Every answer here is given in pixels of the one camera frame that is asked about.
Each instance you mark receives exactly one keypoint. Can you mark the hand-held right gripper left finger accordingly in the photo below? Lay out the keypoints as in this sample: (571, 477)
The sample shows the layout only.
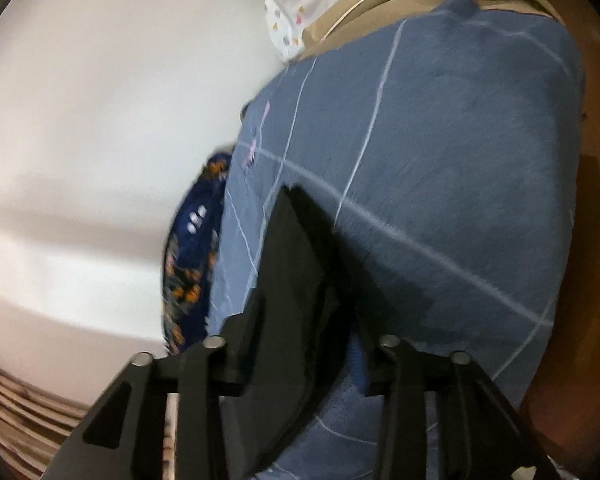
(234, 357)

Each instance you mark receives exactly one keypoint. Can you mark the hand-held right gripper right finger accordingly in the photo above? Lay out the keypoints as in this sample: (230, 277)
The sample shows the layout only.
(380, 365)

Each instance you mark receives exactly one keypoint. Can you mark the black pants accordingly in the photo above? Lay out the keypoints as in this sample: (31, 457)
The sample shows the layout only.
(295, 280)

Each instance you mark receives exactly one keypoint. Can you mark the navy floral cloth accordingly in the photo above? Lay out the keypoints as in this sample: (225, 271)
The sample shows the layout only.
(192, 260)

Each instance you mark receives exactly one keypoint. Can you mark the blue checked blanket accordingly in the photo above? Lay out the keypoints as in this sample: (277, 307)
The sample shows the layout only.
(455, 160)

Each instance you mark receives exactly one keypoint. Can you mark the white dotted cloth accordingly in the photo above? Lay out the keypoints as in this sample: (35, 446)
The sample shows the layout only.
(292, 10)

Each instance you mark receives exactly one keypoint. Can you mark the brown wooden bed frame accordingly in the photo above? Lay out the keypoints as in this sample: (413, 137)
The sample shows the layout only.
(597, 260)

